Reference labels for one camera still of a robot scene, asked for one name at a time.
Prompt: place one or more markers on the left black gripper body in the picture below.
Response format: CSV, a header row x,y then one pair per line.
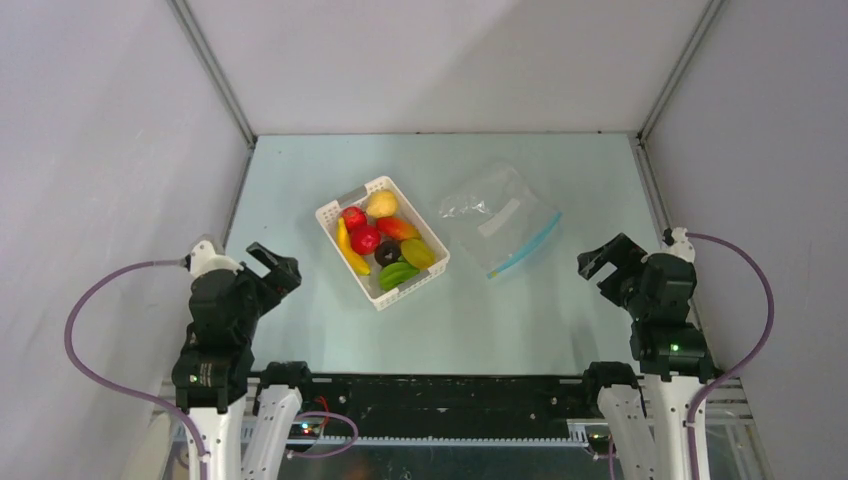
x,y
263,293

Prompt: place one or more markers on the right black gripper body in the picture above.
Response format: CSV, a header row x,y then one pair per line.
x,y
608,266

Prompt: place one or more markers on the yellow toy banana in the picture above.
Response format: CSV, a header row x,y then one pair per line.
x,y
357,263

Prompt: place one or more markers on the large red toy apple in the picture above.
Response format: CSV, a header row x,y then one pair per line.
x,y
365,239

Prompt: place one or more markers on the green toy starfruit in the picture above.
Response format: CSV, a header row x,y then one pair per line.
x,y
396,274

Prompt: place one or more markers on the clear zip top bag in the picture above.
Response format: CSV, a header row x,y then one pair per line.
x,y
497,217

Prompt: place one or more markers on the yellow toy starfruit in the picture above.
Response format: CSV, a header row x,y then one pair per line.
x,y
417,253

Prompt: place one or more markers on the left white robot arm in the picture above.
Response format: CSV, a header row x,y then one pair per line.
x,y
213,371

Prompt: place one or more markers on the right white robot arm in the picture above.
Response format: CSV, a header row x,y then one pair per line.
x,y
655,414

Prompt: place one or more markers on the small red toy apple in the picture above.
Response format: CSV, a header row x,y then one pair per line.
x,y
353,217

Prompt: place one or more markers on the dark chocolate toy donut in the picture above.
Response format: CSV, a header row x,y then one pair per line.
x,y
387,253

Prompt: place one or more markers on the white perforated plastic basket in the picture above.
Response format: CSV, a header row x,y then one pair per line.
x,y
328,215

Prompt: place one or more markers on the yellow toy lemon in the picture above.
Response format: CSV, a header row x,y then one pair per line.
x,y
381,204

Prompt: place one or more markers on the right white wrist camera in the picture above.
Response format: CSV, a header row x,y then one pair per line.
x,y
677,243

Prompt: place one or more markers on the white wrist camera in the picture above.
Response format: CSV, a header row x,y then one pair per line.
x,y
677,243
207,255

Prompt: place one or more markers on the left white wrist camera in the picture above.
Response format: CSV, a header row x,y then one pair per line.
x,y
207,255

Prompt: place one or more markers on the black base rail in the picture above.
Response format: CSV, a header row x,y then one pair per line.
x,y
461,406

